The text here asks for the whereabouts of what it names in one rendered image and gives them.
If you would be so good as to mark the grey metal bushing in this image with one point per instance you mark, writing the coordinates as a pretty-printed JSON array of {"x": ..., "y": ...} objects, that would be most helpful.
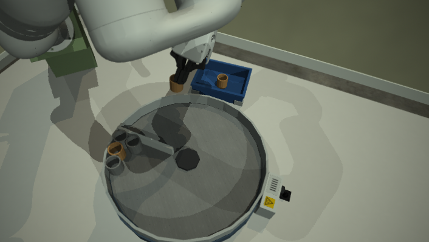
[
  {"x": 132, "y": 140},
  {"x": 121, "y": 134},
  {"x": 110, "y": 161}
]

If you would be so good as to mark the bronze bushing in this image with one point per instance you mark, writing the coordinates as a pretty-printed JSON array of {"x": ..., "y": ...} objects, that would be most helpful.
[
  {"x": 116, "y": 146},
  {"x": 174, "y": 86},
  {"x": 222, "y": 80}
]

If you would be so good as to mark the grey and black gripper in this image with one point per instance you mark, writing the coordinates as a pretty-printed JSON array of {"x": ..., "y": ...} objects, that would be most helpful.
[{"x": 196, "y": 51}]

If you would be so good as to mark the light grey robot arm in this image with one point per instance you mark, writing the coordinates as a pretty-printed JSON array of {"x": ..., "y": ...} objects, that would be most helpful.
[{"x": 120, "y": 30}]

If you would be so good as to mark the blue plastic crate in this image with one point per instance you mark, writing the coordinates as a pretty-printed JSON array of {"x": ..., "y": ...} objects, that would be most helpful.
[{"x": 205, "y": 81}]

